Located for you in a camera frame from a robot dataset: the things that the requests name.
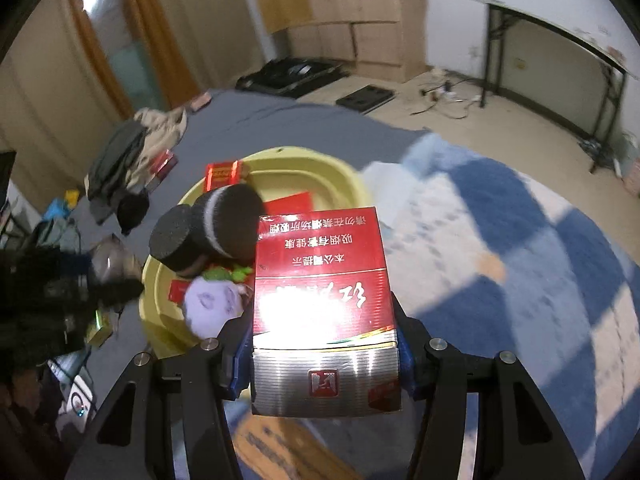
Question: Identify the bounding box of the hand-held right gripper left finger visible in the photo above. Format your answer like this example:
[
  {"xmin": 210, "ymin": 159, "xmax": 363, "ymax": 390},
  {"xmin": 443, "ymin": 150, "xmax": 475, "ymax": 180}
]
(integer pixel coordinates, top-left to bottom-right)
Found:
[{"xmin": 65, "ymin": 305, "xmax": 257, "ymax": 480}]

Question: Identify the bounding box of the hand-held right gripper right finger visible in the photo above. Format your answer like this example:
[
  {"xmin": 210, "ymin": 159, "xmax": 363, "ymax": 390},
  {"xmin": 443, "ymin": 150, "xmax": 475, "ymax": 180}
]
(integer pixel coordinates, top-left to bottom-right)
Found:
[{"xmin": 391, "ymin": 292, "xmax": 586, "ymax": 480}]

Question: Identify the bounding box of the red and silver carton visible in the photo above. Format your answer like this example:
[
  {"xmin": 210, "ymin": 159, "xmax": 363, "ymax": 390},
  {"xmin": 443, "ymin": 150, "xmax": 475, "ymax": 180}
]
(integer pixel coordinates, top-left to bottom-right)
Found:
[{"xmin": 250, "ymin": 206, "xmax": 403, "ymax": 417}]

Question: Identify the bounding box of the black round sponge block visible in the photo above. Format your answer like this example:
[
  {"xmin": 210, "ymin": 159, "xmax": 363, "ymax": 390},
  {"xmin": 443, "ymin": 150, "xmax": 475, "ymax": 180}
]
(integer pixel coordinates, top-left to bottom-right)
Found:
[
  {"xmin": 192, "ymin": 184, "xmax": 266, "ymax": 266},
  {"xmin": 149, "ymin": 205, "xmax": 208, "ymax": 278}
]

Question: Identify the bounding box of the red box with white label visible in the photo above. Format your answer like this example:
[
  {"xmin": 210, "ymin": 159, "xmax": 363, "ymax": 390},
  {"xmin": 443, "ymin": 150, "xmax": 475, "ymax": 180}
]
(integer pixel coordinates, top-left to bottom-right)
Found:
[{"xmin": 262, "ymin": 191, "xmax": 313, "ymax": 217}]

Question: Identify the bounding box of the yellow plastic basin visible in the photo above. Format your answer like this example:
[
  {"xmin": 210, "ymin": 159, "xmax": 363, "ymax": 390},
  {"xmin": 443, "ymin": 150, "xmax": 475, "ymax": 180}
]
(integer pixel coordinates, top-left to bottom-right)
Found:
[{"xmin": 139, "ymin": 146, "xmax": 373, "ymax": 361}]

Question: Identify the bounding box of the flat brown cardboard piece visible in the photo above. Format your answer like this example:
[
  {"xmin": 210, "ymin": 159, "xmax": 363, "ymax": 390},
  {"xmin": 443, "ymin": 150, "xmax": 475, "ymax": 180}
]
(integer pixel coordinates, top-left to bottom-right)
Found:
[{"xmin": 234, "ymin": 417, "xmax": 351, "ymax": 480}]

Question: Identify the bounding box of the blue and white checked blanket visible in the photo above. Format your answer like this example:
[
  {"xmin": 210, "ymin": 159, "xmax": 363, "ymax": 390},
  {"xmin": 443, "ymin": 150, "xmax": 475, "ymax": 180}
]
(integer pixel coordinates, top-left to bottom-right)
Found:
[{"xmin": 220, "ymin": 132, "xmax": 640, "ymax": 480}]

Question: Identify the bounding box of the pile of clothes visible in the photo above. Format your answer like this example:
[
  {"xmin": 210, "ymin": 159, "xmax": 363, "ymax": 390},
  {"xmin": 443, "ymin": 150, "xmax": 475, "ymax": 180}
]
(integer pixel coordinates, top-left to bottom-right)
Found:
[{"xmin": 84, "ymin": 106, "xmax": 190, "ymax": 236}]

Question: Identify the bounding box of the small red and silver box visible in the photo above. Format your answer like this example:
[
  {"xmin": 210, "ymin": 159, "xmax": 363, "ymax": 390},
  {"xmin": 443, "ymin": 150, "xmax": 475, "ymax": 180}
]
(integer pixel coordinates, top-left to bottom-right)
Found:
[{"xmin": 145, "ymin": 150, "xmax": 179, "ymax": 193}]

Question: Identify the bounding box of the grey bed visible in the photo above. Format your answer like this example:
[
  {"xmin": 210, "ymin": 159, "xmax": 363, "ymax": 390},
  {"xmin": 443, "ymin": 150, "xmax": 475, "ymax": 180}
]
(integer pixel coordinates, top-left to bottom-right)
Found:
[{"xmin": 65, "ymin": 87, "xmax": 433, "ymax": 361}]

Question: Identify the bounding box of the black foam tray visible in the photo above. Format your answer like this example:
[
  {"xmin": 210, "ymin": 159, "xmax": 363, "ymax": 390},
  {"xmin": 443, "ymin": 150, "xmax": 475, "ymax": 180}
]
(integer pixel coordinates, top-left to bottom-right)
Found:
[{"xmin": 336, "ymin": 85, "xmax": 396, "ymax": 114}]

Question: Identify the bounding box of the open black case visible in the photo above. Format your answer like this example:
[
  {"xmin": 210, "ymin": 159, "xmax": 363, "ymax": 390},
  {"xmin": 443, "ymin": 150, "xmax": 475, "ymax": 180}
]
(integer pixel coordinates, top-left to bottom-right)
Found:
[{"xmin": 235, "ymin": 56, "xmax": 351, "ymax": 97}]

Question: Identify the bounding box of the orange curtain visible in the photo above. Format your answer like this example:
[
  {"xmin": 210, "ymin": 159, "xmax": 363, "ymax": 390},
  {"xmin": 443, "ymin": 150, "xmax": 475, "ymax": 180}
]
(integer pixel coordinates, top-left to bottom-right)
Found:
[{"xmin": 65, "ymin": 0, "xmax": 201, "ymax": 111}]

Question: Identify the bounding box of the wooden wardrobe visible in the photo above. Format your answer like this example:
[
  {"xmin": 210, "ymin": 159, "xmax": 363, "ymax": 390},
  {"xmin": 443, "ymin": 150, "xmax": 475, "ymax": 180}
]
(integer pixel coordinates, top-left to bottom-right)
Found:
[{"xmin": 247, "ymin": 0, "xmax": 428, "ymax": 83}]

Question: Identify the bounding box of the black folding table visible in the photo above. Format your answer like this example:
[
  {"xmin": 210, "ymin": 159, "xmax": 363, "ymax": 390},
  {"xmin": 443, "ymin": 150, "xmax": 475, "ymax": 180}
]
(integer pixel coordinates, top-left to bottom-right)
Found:
[{"xmin": 465, "ymin": 0, "xmax": 632, "ymax": 174}]

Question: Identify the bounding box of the power strip with cables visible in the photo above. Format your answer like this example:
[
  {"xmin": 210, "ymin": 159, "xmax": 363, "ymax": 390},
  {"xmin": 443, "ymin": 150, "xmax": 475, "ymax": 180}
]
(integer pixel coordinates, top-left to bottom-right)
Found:
[{"xmin": 410, "ymin": 67, "xmax": 488, "ymax": 120}]

